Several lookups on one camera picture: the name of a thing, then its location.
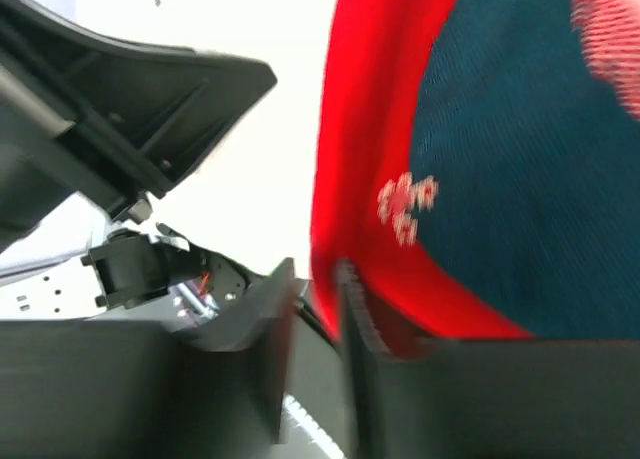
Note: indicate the white pillow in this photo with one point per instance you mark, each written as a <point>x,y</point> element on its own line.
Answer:
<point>251,198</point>

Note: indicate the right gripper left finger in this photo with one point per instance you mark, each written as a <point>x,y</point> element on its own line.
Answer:
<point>75,384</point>

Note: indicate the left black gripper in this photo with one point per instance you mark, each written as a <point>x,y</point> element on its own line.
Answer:
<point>110,119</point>

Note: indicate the red patterned pillowcase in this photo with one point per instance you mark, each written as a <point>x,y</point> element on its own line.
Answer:
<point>478,164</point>

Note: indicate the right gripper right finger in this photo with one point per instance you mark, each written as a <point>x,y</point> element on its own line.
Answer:
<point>416,396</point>

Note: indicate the white slotted cable duct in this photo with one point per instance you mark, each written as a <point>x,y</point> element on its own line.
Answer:
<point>307,438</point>

